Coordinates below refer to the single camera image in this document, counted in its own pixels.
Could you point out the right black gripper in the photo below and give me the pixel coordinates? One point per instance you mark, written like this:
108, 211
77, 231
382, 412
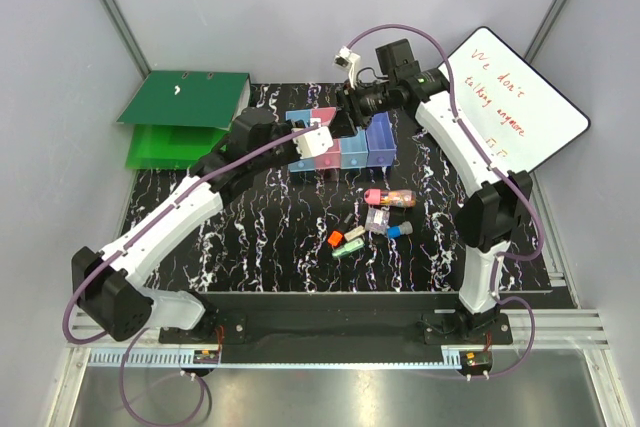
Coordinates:
342, 124

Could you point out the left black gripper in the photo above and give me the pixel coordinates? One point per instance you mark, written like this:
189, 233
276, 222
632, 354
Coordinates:
288, 127

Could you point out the four-compartment pastel drawer organizer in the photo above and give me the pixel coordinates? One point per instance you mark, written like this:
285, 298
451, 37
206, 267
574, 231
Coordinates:
373, 147

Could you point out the pink capped pencil tube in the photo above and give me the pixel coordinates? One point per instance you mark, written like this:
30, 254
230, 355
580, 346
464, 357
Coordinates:
392, 198

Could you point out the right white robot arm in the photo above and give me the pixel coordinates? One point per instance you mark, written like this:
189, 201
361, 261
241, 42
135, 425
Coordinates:
497, 201

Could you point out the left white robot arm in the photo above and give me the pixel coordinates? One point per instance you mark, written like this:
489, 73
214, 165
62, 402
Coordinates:
109, 285

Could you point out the clear purple pin box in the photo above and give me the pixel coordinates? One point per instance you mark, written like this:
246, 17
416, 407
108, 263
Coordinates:
377, 221

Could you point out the bright green plastic folder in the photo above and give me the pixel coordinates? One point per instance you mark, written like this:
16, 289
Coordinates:
170, 147

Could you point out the beige small eraser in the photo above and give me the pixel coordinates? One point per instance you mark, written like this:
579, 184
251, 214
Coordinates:
354, 233

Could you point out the black marble pattern mat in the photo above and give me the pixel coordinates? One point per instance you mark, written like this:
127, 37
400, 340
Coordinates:
274, 237

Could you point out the green correction tape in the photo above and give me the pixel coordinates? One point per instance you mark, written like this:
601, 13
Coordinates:
348, 248

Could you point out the blue grey cap sharpener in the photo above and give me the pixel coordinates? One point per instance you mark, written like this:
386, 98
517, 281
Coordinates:
403, 229

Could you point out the white whiteboard with red writing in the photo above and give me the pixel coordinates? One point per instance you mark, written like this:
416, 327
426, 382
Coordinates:
521, 116

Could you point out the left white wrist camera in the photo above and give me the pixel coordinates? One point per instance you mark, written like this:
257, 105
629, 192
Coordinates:
313, 140

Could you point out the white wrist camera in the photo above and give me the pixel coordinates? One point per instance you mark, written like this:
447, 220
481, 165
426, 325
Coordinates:
348, 61
313, 140

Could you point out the dark green ring binder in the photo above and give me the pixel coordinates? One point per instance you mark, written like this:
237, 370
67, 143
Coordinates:
200, 99

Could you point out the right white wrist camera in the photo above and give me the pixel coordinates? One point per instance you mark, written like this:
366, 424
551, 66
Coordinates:
348, 61

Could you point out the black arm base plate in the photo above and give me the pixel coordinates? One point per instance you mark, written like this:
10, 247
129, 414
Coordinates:
343, 328

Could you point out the aluminium rail frame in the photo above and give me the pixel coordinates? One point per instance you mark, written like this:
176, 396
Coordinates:
558, 373

